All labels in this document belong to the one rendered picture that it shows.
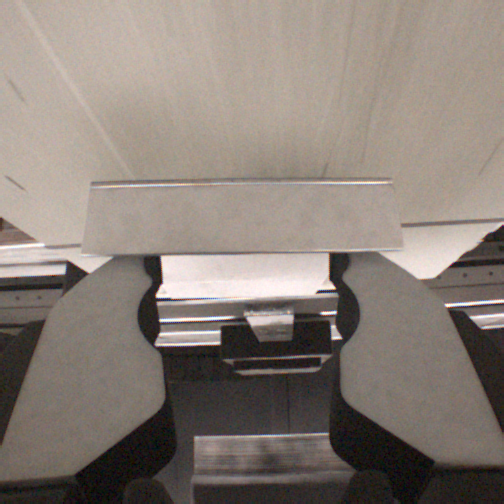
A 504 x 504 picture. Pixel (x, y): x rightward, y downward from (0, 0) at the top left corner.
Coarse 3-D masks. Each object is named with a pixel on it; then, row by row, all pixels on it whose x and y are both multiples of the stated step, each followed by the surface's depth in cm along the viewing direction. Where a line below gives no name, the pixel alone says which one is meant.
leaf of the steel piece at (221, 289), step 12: (168, 288) 20; (180, 288) 20; (192, 288) 20; (204, 288) 21; (216, 288) 21; (228, 288) 21; (240, 288) 21; (252, 288) 21; (264, 288) 21; (276, 288) 21; (288, 288) 21; (300, 288) 21; (312, 288) 21
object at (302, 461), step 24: (216, 456) 20; (240, 456) 20; (264, 456) 20; (288, 456) 20; (312, 456) 20; (336, 456) 20; (192, 480) 19; (216, 480) 19; (240, 480) 19; (264, 480) 19; (288, 480) 19; (312, 480) 19; (336, 480) 19
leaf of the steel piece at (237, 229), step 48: (96, 192) 10; (144, 192) 10; (192, 192) 10; (240, 192) 10; (288, 192) 10; (336, 192) 10; (384, 192) 10; (96, 240) 10; (144, 240) 10; (192, 240) 10; (240, 240) 10; (288, 240) 10; (336, 240) 10; (384, 240) 10
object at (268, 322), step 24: (264, 312) 26; (288, 312) 26; (240, 336) 41; (264, 336) 36; (288, 336) 37; (312, 336) 40; (240, 360) 41; (264, 360) 41; (288, 360) 40; (312, 360) 40
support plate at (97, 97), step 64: (0, 0) 5; (64, 0) 5; (128, 0) 5; (192, 0) 6; (256, 0) 6; (320, 0) 6; (384, 0) 6; (448, 0) 6; (0, 64) 6; (64, 64) 7; (128, 64) 7; (192, 64) 7; (256, 64) 7; (320, 64) 7; (384, 64) 7; (448, 64) 7; (0, 128) 8; (64, 128) 8; (128, 128) 8; (192, 128) 8; (256, 128) 9; (320, 128) 9; (384, 128) 9; (448, 128) 9; (0, 192) 11; (64, 192) 11; (448, 192) 12; (64, 256) 16; (448, 256) 17
